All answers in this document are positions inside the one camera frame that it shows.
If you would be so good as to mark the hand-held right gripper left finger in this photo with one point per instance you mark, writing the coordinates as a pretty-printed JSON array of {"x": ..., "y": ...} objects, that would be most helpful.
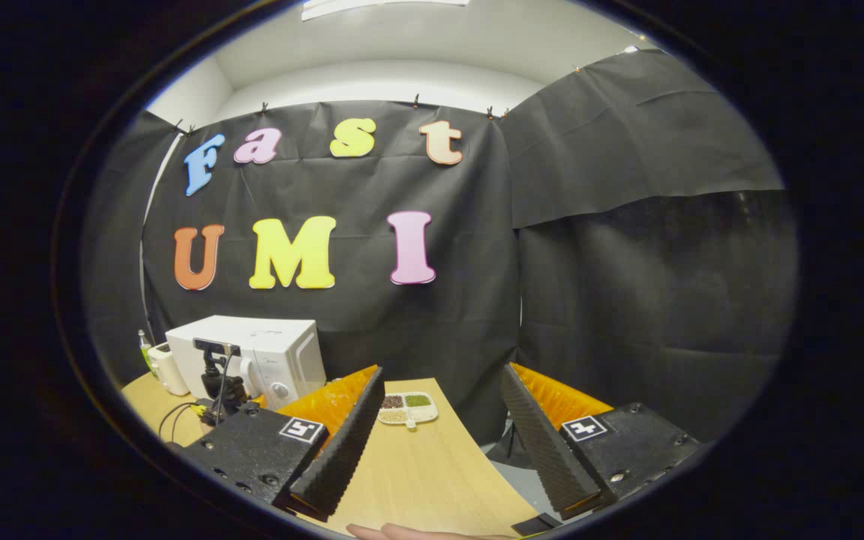
[{"x": 342, "y": 457}]

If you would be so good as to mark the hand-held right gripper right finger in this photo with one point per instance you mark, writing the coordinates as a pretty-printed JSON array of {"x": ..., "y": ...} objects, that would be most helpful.
[{"x": 544, "y": 450}]

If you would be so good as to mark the white microwave oven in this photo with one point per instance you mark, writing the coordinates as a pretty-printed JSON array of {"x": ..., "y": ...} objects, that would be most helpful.
[{"x": 286, "y": 352}]

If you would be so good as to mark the white toaster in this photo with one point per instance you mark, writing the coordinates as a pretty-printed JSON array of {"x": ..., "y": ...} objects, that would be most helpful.
[{"x": 167, "y": 369}]

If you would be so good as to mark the divided white spice dish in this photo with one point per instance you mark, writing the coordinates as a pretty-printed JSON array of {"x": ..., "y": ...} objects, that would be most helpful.
[{"x": 407, "y": 407}]

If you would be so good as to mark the green drink bottle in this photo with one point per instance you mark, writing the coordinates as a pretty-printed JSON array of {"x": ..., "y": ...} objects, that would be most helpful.
[{"x": 145, "y": 352}]

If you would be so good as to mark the black backdrop cloth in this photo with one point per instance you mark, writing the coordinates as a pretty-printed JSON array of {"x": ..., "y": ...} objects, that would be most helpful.
[{"x": 402, "y": 315}]

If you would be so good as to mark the long ceiling light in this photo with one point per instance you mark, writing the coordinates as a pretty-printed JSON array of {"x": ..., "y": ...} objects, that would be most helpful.
[{"x": 379, "y": 6}]

